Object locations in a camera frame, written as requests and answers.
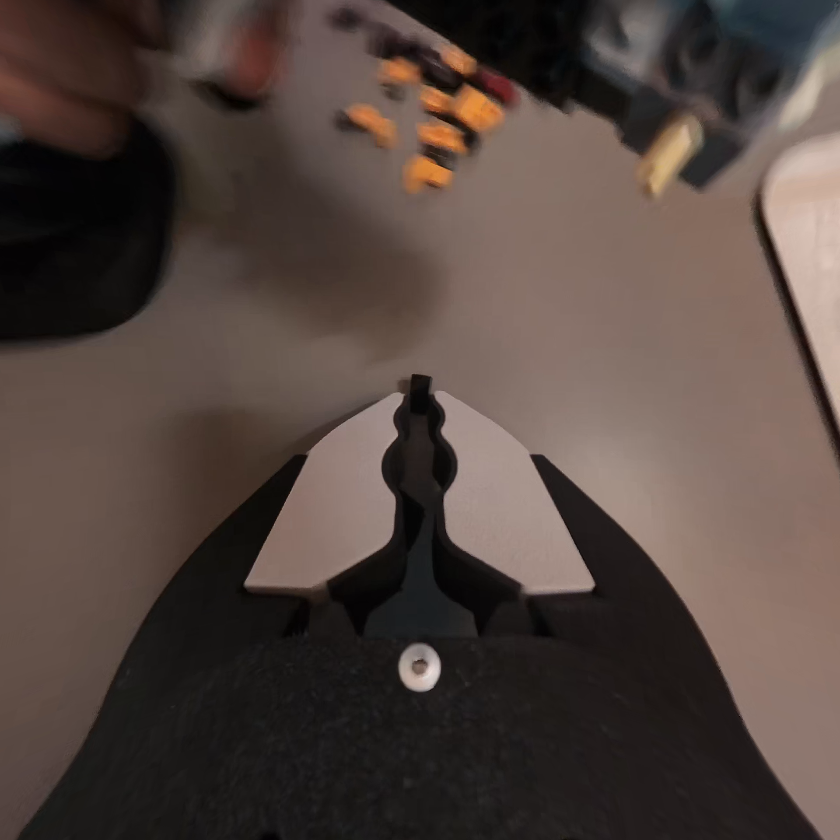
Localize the beige rounded board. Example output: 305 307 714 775
753 130 840 455

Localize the pile of orange black bricks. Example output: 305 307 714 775
328 7 526 198

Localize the black grey toy brick model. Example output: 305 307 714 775
584 0 824 201

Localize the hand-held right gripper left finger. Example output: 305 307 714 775
243 391 409 596

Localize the person's left hand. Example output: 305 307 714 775
0 0 173 160

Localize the person's left forearm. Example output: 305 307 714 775
0 121 182 343

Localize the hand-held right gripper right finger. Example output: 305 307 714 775
432 390 597 596

